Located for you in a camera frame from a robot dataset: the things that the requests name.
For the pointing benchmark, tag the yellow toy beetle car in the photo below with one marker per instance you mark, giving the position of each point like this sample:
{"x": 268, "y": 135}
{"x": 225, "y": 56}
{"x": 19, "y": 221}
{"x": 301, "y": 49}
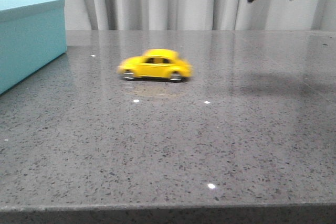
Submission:
{"x": 156, "y": 63}

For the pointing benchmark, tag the light blue storage box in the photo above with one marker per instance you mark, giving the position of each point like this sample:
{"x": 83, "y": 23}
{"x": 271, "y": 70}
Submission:
{"x": 32, "y": 35}

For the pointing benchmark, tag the grey pleated curtain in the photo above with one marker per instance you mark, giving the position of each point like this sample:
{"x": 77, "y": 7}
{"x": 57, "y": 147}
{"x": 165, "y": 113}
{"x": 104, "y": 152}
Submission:
{"x": 200, "y": 15}

